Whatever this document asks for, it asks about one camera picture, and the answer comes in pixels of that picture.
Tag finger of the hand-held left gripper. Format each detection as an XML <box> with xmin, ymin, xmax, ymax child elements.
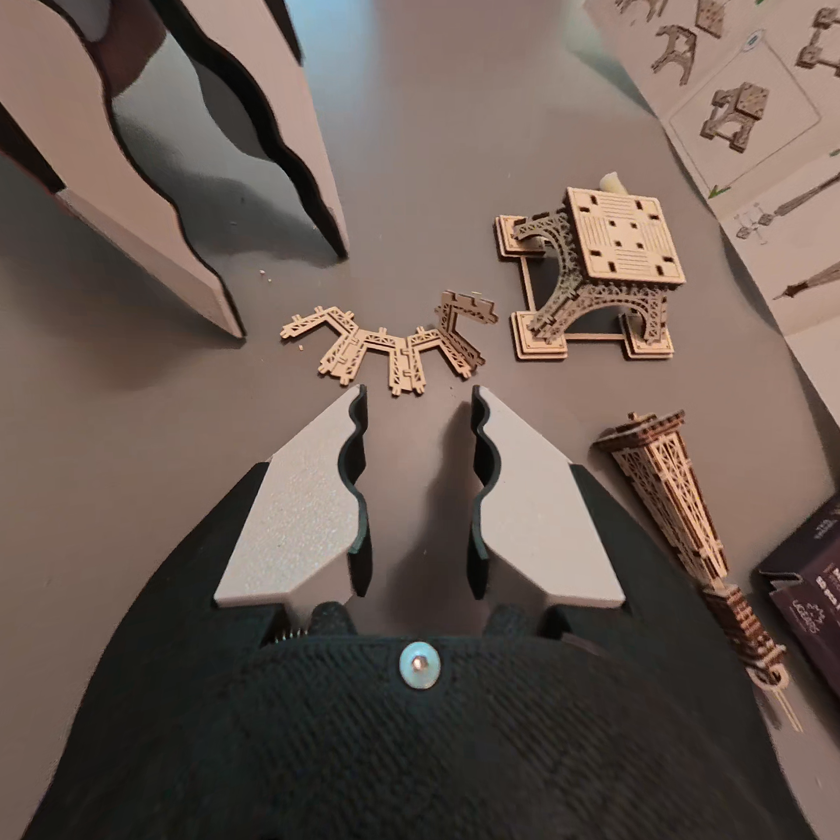
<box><xmin>152</xmin><ymin>0</ymin><xmax>350</xmax><ymax>260</ymax></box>
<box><xmin>0</xmin><ymin>0</ymin><xmax>248</xmax><ymax>340</ymax></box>

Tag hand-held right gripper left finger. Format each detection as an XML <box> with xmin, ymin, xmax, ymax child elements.
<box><xmin>212</xmin><ymin>385</ymin><xmax>373</xmax><ymax>609</ymax></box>

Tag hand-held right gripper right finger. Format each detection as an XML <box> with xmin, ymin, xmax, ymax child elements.
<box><xmin>466</xmin><ymin>386</ymin><xmax>627</xmax><ymax>609</ymax></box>

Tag chain of wooden lattice arches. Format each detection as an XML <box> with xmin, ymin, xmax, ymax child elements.
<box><xmin>354</xmin><ymin>290</ymin><xmax>498</xmax><ymax>398</ymax></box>

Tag wooden tower spire model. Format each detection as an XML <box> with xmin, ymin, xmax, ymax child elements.
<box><xmin>592</xmin><ymin>410</ymin><xmax>805</xmax><ymax>736</ymax></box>

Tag dark cardboard box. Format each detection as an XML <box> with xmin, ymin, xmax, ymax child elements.
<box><xmin>751</xmin><ymin>492</ymin><xmax>840</xmax><ymax>707</ymax></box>

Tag wooden tower base model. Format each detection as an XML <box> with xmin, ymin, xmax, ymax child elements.
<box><xmin>493</xmin><ymin>185</ymin><xmax>688</xmax><ymax>361</ymax></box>

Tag paper instruction sheet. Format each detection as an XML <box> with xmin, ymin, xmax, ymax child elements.
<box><xmin>583</xmin><ymin>0</ymin><xmax>840</xmax><ymax>422</ymax></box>

